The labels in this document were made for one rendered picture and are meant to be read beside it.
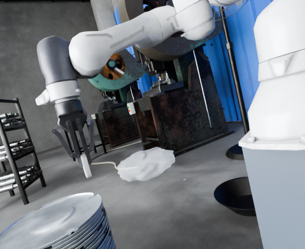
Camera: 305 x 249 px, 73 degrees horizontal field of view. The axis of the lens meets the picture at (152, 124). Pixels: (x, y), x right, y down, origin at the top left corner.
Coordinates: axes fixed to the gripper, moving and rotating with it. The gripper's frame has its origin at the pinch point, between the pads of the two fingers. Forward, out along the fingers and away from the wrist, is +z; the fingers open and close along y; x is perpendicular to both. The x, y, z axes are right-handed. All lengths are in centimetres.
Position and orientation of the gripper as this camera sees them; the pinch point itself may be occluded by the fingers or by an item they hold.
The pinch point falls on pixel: (85, 165)
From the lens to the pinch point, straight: 67.7
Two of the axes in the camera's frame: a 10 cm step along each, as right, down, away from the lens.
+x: -4.3, 0.2, 9.0
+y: 8.7, -2.6, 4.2
